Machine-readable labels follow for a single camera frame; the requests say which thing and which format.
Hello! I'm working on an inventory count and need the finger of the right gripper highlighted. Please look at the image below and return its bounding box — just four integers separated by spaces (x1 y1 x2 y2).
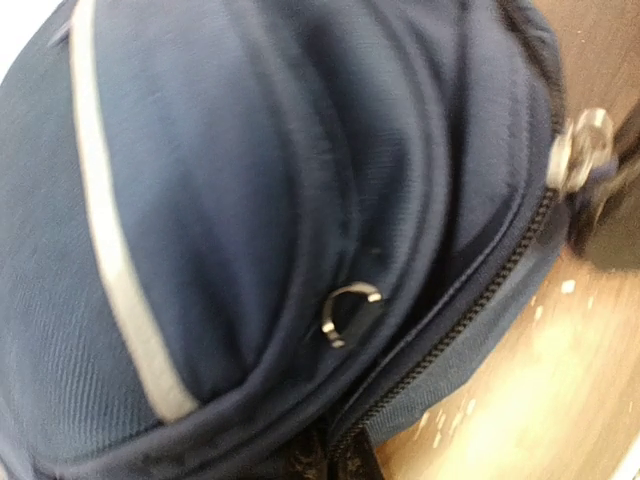
569 105 639 270

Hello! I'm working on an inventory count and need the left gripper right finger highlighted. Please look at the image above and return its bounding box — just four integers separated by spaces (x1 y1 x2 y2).
332 434 383 480

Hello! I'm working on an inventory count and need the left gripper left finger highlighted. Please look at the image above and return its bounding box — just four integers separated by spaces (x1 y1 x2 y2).
283 429 327 480

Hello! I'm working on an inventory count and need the navy blue backpack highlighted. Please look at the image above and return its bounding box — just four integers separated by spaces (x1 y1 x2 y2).
0 0 621 480

